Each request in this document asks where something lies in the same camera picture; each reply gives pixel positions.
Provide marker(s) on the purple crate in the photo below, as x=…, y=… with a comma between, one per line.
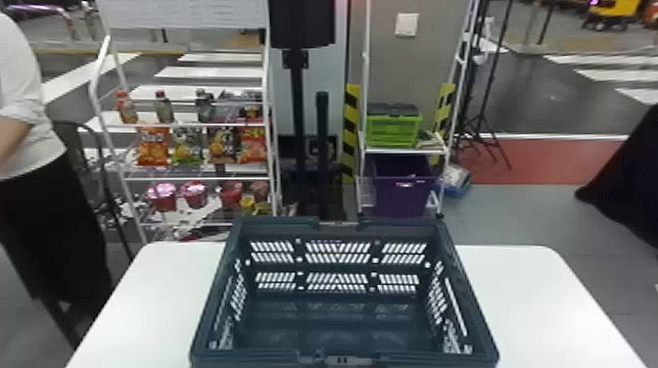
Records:
x=403, y=192

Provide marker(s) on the green crate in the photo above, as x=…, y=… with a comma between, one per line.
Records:
x=393, y=128

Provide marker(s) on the red snack packet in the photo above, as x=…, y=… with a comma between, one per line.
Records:
x=252, y=146

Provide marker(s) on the white shelf trolley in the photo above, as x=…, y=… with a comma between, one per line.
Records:
x=364, y=103

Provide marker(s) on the red noodle cup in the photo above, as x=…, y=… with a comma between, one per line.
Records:
x=231, y=195

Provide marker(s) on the yellow snack packet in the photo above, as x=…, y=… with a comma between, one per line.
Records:
x=221, y=146

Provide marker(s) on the pink noodle cup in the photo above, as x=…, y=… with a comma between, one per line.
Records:
x=195, y=195
x=162, y=198

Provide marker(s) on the blue basket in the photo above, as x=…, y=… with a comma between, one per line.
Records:
x=339, y=329

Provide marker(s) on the green snack packet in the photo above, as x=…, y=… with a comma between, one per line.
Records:
x=187, y=148

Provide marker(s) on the dark bottle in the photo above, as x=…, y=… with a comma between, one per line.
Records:
x=204, y=108

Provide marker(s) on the orange snack packet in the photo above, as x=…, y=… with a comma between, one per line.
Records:
x=153, y=148

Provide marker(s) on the brown bottle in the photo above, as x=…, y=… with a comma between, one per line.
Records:
x=164, y=109

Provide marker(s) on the person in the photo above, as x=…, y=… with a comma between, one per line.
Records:
x=31, y=216

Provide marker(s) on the yellow black striped post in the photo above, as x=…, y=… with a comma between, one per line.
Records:
x=444, y=110
x=351, y=133

